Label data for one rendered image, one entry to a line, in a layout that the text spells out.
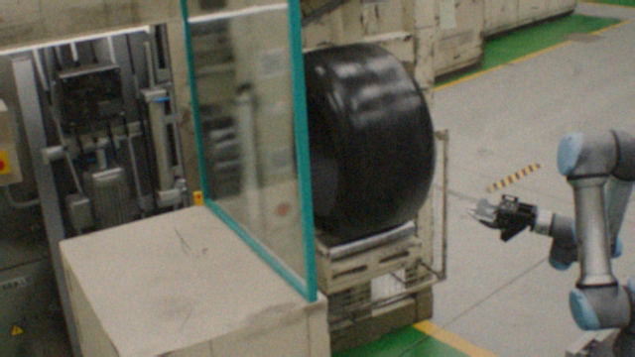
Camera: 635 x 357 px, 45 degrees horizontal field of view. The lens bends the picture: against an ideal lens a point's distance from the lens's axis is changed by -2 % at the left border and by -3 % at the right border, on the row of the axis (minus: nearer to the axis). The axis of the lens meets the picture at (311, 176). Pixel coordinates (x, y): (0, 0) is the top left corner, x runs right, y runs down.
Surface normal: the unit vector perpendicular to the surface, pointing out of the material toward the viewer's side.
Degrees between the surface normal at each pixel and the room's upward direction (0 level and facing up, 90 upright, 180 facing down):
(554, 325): 0
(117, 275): 0
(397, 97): 50
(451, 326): 0
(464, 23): 90
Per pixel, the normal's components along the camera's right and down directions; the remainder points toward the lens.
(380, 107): 0.34, -0.29
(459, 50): 0.66, 0.26
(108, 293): -0.06, -0.92
